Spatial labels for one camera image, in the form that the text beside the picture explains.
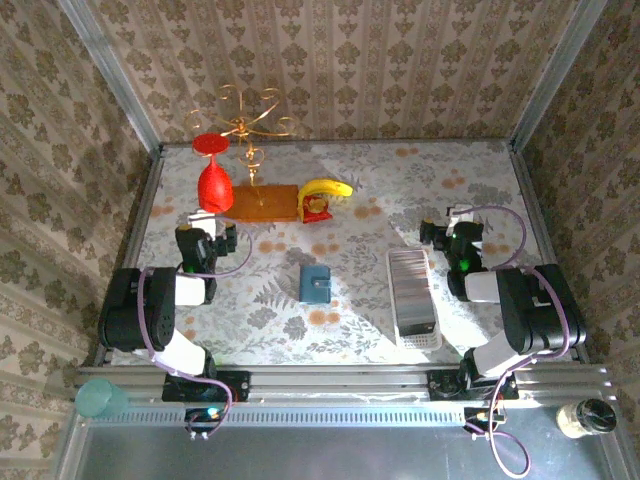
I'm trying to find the stack of credit cards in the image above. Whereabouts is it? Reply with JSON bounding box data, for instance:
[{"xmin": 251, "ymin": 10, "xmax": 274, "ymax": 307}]
[{"xmin": 389, "ymin": 250, "xmax": 436, "ymax": 337}]

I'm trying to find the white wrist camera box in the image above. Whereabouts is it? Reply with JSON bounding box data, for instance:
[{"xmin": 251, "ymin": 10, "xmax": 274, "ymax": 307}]
[
  {"xmin": 446, "ymin": 205, "xmax": 476, "ymax": 226},
  {"xmin": 187, "ymin": 208, "xmax": 222, "ymax": 236}
]

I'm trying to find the red wine glass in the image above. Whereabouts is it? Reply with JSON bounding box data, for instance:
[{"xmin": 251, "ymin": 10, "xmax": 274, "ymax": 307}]
[{"xmin": 191, "ymin": 133, "xmax": 235, "ymax": 214}]

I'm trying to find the small circuit board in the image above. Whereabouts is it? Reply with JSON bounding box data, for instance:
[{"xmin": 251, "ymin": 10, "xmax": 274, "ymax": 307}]
[
  {"xmin": 462, "ymin": 405, "xmax": 506, "ymax": 442},
  {"xmin": 183, "ymin": 407, "xmax": 225, "ymax": 442}
]

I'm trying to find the red yellow snack bag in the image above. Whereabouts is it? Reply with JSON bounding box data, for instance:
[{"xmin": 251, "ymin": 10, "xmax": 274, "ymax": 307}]
[{"xmin": 298, "ymin": 194, "xmax": 334, "ymax": 225}]

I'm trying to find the floral tablecloth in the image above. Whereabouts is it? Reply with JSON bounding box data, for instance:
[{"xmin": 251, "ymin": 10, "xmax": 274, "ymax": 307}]
[{"xmin": 107, "ymin": 139, "xmax": 576, "ymax": 366}]

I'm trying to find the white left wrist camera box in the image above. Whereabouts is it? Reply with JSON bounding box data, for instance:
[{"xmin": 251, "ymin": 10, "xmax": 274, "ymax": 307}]
[{"xmin": 187, "ymin": 208, "xmax": 222, "ymax": 236}]

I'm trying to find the teal plastic cup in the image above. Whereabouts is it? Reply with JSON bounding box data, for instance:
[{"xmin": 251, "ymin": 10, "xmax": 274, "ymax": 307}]
[{"xmin": 74, "ymin": 378, "xmax": 130, "ymax": 419}]

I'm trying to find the aluminium frame post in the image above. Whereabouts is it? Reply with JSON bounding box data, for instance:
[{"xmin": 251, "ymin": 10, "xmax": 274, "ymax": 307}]
[
  {"xmin": 508, "ymin": 0, "xmax": 601, "ymax": 151},
  {"xmin": 56, "ymin": 0, "xmax": 166, "ymax": 154}
]

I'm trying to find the white plastic basket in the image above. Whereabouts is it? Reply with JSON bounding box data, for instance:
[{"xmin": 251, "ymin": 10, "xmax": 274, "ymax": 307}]
[{"xmin": 386, "ymin": 248, "xmax": 444, "ymax": 350}]

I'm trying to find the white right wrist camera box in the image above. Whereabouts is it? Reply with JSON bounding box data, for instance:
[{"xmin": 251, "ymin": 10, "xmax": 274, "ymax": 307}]
[{"xmin": 446, "ymin": 205, "xmax": 476, "ymax": 226}]

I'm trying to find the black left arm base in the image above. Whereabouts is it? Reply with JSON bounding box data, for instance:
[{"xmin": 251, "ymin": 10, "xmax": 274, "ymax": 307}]
[{"xmin": 162, "ymin": 370, "xmax": 251, "ymax": 404}]

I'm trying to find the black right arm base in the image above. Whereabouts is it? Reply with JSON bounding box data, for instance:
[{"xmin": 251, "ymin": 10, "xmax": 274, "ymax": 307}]
[{"xmin": 427, "ymin": 367, "xmax": 519, "ymax": 401}]

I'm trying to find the slotted metal cable duct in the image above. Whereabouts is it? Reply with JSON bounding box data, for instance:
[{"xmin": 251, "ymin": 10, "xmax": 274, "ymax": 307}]
[{"xmin": 79, "ymin": 401, "xmax": 611, "ymax": 427}]

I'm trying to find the yellow banana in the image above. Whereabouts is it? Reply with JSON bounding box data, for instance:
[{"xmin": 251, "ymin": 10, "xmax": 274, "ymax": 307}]
[{"xmin": 298, "ymin": 178, "xmax": 355, "ymax": 211}]

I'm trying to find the grey metal shelf plate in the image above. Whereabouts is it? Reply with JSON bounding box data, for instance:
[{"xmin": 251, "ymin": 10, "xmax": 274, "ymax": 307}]
[{"xmin": 54, "ymin": 424, "xmax": 626, "ymax": 480}]

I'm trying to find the blue card holder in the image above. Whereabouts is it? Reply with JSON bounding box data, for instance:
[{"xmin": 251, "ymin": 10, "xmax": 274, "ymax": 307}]
[{"xmin": 298, "ymin": 264, "xmax": 332, "ymax": 305}]

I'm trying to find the glass jar black lid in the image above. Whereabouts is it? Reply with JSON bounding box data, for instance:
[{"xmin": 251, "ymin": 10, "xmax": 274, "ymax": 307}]
[{"xmin": 556, "ymin": 398, "xmax": 619, "ymax": 440}]

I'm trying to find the gold wire stand wooden base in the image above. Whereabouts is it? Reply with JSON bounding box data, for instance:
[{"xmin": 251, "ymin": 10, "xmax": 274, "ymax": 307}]
[{"xmin": 185, "ymin": 83, "xmax": 301, "ymax": 224}]

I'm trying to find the aluminium table edge rail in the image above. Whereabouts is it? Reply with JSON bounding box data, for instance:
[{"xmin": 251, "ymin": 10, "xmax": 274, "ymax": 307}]
[
  {"xmin": 508, "ymin": 142, "xmax": 556, "ymax": 269},
  {"xmin": 119, "ymin": 144, "xmax": 166, "ymax": 274}
]

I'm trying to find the aluminium mounting rail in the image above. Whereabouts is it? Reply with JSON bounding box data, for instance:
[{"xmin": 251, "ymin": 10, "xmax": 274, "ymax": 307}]
[{"xmin": 74, "ymin": 363, "xmax": 614, "ymax": 405}]

